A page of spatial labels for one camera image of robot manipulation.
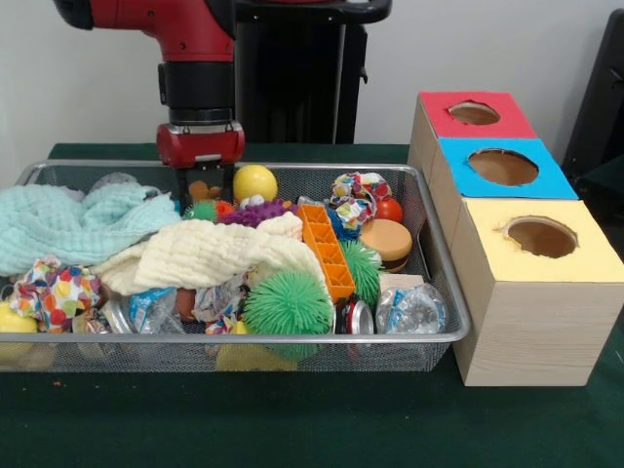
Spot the dark green side table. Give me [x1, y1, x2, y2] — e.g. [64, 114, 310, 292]
[574, 155, 624, 233]

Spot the toy burger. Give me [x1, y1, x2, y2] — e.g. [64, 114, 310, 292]
[359, 217, 414, 274]

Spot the orange plastic grid bar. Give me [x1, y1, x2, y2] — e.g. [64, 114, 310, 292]
[295, 203, 357, 304]

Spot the cream waffle cloth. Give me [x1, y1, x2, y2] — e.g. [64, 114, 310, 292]
[90, 212, 328, 297]

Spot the dark green table cloth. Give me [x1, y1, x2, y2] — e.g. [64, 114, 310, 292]
[0, 142, 624, 468]

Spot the yellow smiley ball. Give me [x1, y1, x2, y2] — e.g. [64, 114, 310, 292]
[232, 164, 279, 204]

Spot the multicolour fuzzy caterpillar toy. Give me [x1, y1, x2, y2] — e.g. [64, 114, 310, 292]
[182, 197, 238, 223]

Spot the colourful knotted cloth ball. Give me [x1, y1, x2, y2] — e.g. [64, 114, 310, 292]
[9, 255, 103, 333]
[329, 171, 394, 230]

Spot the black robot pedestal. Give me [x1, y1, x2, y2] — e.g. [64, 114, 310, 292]
[233, 0, 394, 145]

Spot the light blue waffle cloth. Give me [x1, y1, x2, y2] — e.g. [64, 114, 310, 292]
[0, 182, 182, 278]

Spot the shallow clear mesh bin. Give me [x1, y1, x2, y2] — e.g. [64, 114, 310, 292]
[0, 160, 472, 374]

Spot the purple spiky ball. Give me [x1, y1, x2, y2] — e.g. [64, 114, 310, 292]
[216, 197, 298, 229]

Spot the black chair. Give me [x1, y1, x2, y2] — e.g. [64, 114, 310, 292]
[560, 8, 624, 172]

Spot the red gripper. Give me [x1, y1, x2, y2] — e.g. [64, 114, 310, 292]
[155, 121, 247, 215]

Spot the green spiky ball with eyes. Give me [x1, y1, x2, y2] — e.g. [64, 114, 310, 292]
[242, 270, 336, 337]

